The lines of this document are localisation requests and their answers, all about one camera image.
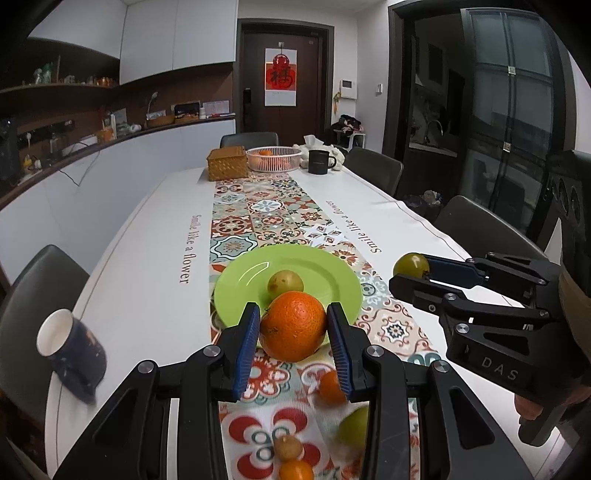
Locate black box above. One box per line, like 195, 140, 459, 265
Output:
172, 102, 202, 123

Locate black appliance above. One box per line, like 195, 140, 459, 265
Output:
0, 117, 21, 181

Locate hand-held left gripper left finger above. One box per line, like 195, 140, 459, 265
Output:
53, 302, 262, 480

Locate small tangerine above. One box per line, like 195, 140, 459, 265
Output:
318, 370, 347, 406
278, 459, 315, 480

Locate large green fruit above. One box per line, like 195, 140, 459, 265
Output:
335, 405, 370, 448

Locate stool with clothes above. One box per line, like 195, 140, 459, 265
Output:
330, 115, 368, 151

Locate wooden wall shelf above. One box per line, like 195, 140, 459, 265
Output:
0, 82, 121, 95

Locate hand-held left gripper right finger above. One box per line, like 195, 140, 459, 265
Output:
325, 302, 536, 480

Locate green plate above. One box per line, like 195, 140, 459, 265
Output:
213, 244, 362, 352

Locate glass sliding door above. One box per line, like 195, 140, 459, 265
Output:
462, 9, 573, 232

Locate white counter cabinet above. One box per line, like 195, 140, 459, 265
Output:
0, 115, 237, 278

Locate dark blue mug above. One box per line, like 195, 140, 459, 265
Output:
37, 308, 108, 406

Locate dark brown door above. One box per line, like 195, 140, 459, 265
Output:
238, 18, 334, 148

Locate yellow-green jujube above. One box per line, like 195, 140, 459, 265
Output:
268, 270, 304, 301

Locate black mug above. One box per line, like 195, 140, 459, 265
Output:
308, 149, 337, 175

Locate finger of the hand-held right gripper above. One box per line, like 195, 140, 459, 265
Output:
389, 273, 553, 326
422, 251, 561, 306

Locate wicker box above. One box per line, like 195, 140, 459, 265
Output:
206, 146, 250, 182

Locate small yellow-brown jujube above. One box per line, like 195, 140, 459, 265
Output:
273, 435, 303, 462

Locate green jujube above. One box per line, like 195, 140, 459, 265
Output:
393, 252, 431, 280

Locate large orange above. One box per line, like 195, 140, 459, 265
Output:
259, 291, 328, 363

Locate grey dining chair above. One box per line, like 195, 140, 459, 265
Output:
434, 196, 548, 264
344, 148, 403, 197
0, 244, 90, 416
220, 132, 280, 149

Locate person's right hand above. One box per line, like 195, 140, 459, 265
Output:
514, 391, 546, 421

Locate red wall calendar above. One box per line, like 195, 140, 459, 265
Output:
264, 47, 296, 107

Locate white upper cabinets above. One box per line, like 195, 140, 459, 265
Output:
28, 0, 238, 86

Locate patterned table runner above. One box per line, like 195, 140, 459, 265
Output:
209, 171, 444, 480

